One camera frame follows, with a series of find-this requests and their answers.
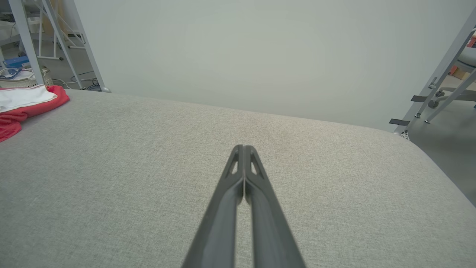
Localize loose floor cables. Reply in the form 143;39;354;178
51;70;102;92

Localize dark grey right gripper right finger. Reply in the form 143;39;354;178
244;146;306;268

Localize white laundry basket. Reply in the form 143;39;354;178
0;66;54;89

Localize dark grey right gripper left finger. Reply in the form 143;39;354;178
181;145;245;268

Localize blue box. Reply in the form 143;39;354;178
3;55;30;68

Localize white backdrop panel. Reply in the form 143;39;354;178
73;0;476;133

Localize grey metal frame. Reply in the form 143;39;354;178
8;0;112;93
394;7;476;135

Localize red and white T-shirt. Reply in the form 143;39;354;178
0;84;71;143

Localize white metal rack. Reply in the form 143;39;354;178
36;0;87;61

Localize grey fabric sofa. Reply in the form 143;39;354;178
0;89;476;268

